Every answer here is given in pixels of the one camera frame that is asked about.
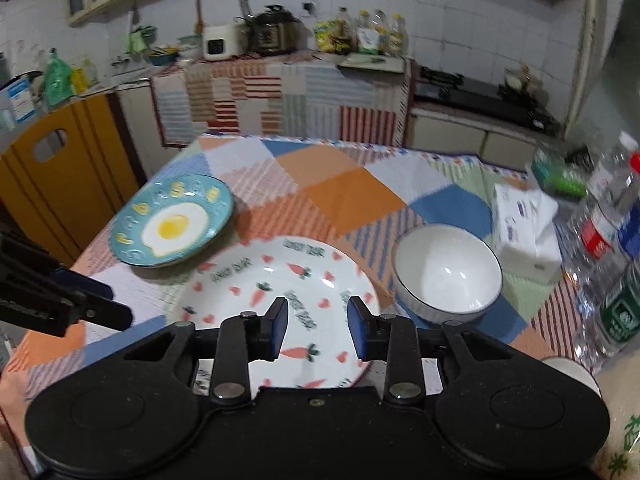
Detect white ribbed bowl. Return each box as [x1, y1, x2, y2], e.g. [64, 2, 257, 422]
[392, 224, 503, 324]
[541, 356, 602, 396]

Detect pink bunny carrot plate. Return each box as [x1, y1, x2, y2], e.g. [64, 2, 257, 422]
[178, 235, 381, 391]

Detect blue fried egg plate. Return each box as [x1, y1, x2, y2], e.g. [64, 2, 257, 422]
[108, 174, 234, 268]

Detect stacked bowls on counter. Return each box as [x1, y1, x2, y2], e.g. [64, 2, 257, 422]
[178, 35, 203, 60]

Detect wooden chair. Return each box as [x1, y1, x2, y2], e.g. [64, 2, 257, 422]
[1, 92, 146, 264]

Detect patchwork tablecloth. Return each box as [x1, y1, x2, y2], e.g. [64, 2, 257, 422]
[0, 131, 601, 478]

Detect white tissue pack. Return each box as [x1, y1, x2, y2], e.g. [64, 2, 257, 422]
[491, 183, 562, 285]

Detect red label water bottle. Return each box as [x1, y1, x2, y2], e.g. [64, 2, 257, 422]
[564, 130, 639, 290]

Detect green label water bottle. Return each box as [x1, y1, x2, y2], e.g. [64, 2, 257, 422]
[582, 260, 639, 372]

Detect bag of rice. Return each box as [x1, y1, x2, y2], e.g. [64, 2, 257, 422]
[592, 347, 640, 479]

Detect green plastic basket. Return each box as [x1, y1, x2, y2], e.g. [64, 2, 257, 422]
[530, 146, 588, 202]

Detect striped counter cloth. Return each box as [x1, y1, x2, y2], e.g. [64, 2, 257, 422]
[151, 51, 412, 148]

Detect black gas stove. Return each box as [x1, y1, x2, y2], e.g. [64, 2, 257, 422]
[413, 66, 561, 136]

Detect cutting board on counter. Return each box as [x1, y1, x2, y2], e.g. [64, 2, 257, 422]
[337, 53, 406, 74]

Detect blue label water bottle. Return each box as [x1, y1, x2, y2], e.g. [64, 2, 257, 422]
[617, 152, 639, 270]

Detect white rice cooker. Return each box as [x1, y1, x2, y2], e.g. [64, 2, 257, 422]
[202, 23, 247, 62]

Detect black pressure cooker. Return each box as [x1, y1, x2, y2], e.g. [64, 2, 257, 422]
[250, 4, 302, 56]

